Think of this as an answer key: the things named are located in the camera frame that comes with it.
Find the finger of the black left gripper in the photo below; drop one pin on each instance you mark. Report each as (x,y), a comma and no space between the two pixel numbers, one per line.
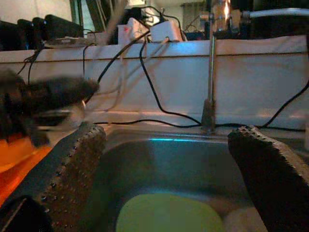
(62,93)

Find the orange bowl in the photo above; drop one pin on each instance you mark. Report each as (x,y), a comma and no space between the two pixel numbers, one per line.
(17,159)

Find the stainless steel sink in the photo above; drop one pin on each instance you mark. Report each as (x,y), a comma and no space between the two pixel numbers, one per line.
(169,164)

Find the chrome faucet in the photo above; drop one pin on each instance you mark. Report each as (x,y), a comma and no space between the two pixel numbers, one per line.
(212,72)

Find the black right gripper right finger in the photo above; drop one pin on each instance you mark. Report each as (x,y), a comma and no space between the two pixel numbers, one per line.
(277,183)

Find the white charger with red print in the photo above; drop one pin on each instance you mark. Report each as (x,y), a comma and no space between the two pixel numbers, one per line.
(132,31)

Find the green plate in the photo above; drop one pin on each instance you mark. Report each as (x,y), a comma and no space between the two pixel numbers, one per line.
(169,215)

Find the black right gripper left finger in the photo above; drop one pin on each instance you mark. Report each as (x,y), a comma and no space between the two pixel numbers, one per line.
(77,169)

